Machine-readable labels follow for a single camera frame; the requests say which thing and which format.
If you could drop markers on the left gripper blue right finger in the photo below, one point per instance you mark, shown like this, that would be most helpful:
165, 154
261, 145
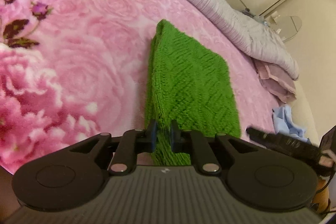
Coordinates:
195, 144

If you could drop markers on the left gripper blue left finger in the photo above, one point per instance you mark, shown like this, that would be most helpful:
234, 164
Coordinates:
132, 143

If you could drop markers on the green knitted sweater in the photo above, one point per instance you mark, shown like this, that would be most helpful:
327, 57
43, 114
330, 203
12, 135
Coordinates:
190, 84

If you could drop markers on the blue grey clothes heap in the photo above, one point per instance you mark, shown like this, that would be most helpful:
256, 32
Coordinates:
257, 18

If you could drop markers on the light blue shirt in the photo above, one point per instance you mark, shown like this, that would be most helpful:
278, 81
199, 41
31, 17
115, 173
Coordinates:
283, 124

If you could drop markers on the mauve pillow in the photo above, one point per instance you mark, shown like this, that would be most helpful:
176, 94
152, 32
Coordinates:
276, 81

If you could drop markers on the grey striped quilt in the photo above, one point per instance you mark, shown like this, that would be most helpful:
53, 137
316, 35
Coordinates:
249, 36

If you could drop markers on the pink floral bed blanket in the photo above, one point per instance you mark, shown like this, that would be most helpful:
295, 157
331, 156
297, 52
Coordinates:
73, 68

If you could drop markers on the round vanity mirror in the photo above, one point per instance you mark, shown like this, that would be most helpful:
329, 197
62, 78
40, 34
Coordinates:
287, 27

